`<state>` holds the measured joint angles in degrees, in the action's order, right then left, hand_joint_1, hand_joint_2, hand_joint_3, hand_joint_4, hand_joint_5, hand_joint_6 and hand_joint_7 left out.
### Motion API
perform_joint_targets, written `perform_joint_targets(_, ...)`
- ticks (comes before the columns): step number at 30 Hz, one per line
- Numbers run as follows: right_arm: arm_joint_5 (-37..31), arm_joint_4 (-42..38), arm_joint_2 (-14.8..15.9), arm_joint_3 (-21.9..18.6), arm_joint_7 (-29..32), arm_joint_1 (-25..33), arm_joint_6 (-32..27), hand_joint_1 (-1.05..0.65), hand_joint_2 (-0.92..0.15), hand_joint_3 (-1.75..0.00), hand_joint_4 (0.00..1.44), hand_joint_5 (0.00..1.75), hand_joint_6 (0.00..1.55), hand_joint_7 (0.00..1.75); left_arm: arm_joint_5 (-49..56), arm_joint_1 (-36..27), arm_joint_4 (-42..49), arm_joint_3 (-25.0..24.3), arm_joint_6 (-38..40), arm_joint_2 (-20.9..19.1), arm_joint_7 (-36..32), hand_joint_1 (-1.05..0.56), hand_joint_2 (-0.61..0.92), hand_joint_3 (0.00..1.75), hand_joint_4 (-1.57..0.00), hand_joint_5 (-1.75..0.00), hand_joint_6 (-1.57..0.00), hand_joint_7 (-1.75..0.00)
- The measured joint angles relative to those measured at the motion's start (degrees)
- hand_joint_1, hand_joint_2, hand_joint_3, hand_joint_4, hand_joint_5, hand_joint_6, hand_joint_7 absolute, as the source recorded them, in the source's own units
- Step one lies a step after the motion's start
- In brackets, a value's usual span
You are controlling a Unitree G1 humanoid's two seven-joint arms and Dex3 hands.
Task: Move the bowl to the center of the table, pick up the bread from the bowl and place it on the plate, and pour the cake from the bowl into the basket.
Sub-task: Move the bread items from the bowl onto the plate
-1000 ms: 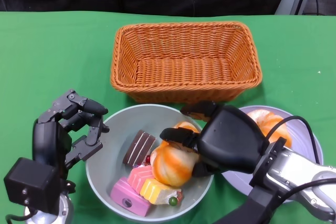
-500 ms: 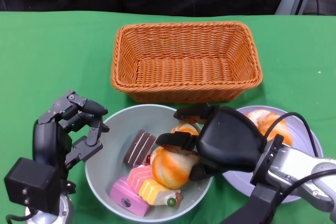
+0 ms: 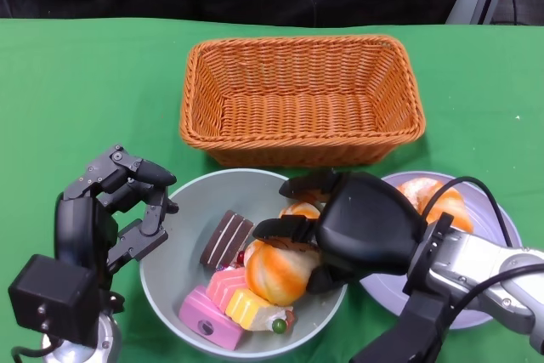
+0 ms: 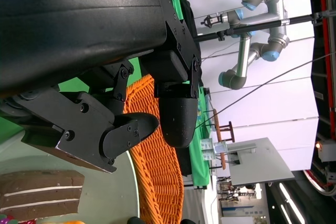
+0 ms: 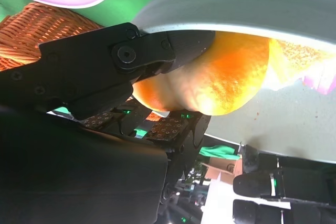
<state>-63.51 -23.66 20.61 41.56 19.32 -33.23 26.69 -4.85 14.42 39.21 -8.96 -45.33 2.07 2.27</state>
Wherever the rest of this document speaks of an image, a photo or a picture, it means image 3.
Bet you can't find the orange wicker basket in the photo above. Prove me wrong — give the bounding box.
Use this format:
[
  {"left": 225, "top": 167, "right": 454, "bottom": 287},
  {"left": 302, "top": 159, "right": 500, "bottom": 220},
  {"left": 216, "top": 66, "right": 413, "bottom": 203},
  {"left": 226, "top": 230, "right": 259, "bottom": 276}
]
[{"left": 178, "top": 34, "right": 428, "bottom": 167}]

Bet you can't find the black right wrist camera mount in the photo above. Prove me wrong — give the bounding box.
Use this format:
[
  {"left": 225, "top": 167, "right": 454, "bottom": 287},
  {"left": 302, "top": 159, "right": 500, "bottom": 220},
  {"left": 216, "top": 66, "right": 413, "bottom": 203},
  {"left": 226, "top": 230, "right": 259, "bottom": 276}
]
[{"left": 352, "top": 294, "right": 458, "bottom": 363}]

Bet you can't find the salmon striped cake slice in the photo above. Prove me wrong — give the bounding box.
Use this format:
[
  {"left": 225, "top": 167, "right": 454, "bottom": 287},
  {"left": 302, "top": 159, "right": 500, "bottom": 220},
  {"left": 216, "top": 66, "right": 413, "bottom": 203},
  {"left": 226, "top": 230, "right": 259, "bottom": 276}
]
[{"left": 205, "top": 267, "right": 248, "bottom": 304}]

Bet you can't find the pale green bowl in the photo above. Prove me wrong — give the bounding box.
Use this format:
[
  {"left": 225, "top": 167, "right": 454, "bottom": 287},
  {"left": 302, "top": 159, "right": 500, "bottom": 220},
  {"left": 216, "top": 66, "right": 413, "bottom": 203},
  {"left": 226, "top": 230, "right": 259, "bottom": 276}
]
[{"left": 139, "top": 167, "right": 349, "bottom": 358}]

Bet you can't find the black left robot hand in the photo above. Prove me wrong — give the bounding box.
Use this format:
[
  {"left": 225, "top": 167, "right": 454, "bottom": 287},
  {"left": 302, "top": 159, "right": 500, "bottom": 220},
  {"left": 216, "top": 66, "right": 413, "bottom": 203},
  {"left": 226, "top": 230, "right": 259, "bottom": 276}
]
[{"left": 54, "top": 145, "right": 179, "bottom": 279}]

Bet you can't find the orange striped bread roll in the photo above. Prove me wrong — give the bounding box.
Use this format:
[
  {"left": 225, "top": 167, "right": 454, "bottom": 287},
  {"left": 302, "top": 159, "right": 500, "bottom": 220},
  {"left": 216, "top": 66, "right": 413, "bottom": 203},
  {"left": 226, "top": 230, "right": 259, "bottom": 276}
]
[
  {"left": 245, "top": 200, "right": 324, "bottom": 307},
  {"left": 394, "top": 178, "right": 475, "bottom": 232}
]

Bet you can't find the brown chocolate cake slice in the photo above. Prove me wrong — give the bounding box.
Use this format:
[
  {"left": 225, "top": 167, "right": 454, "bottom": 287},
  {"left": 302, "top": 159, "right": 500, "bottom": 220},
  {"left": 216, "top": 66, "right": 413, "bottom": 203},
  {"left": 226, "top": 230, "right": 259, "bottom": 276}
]
[{"left": 200, "top": 209, "right": 255, "bottom": 269}]

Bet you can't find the lavender plate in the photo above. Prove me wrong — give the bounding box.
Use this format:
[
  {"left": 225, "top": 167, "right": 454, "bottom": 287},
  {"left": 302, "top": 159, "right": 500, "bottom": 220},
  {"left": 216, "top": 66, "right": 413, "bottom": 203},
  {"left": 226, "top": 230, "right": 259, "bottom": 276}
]
[{"left": 359, "top": 171, "right": 523, "bottom": 331}]

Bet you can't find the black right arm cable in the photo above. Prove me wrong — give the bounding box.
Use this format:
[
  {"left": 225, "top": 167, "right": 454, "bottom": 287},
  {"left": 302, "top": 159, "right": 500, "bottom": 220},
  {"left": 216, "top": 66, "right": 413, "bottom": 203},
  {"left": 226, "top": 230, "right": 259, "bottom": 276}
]
[{"left": 418, "top": 175, "right": 544, "bottom": 326}]

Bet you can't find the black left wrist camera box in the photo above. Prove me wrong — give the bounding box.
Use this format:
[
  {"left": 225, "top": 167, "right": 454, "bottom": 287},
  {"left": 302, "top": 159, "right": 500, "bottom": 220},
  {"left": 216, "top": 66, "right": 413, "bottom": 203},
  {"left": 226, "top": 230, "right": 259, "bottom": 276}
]
[{"left": 7, "top": 254, "right": 102, "bottom": 348}]

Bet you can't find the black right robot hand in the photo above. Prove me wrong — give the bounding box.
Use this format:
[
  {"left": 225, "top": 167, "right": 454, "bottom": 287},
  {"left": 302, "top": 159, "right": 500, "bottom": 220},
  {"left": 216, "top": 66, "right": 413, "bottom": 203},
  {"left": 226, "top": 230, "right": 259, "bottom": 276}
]
[{"left": 253, "top": 171, "right": 428, "bottom": 295}]

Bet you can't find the yellow cake slice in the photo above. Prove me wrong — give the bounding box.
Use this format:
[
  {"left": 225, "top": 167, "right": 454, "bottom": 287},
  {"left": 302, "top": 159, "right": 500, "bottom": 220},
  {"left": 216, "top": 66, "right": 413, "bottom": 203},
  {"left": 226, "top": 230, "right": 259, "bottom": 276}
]
[{"left": 224, "top": 288, "right": 297, "bottom": 334}]

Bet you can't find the pink cake slice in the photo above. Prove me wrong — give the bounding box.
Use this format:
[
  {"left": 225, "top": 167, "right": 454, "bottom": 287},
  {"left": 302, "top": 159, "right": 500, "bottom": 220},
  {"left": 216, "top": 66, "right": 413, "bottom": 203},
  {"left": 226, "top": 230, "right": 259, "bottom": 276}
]
[{"left": 178, "top": 286, "right": 246, "bottom": 351}]

